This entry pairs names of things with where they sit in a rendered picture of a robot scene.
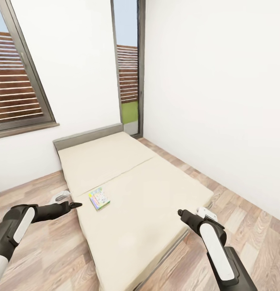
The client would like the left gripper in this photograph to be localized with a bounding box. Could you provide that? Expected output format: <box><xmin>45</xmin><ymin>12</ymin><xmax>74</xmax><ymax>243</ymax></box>
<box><xmin>44</xmin><ymin>201</ymin><xmax>82</xmax><ymax>221</ymax></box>

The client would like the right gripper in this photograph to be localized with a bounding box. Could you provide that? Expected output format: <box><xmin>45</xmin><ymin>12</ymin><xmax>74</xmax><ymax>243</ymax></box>
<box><xmin>178</xmin><ymin>209</ymin><xmax>200</xmax><ymax>231</ymax></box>

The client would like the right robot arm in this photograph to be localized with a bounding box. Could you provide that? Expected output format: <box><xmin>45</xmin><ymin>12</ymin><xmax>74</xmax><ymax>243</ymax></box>
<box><xmin>178</xmin><ymin>205</ymin><xmax>258</xmax><ymax>291</ymax></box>

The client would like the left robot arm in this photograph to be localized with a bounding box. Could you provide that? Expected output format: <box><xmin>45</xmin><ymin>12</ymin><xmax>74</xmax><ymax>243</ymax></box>
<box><xmin>0</xmin><ymin>191</ymin><xmax>82</xmax><ymax>281</ymax></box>

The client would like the board game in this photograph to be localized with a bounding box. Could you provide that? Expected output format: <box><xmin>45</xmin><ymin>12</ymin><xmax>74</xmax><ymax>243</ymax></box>
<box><xmin>88</xmin><ymin>187</ymin><xmax>111</xmax><ymax>210</ymax></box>

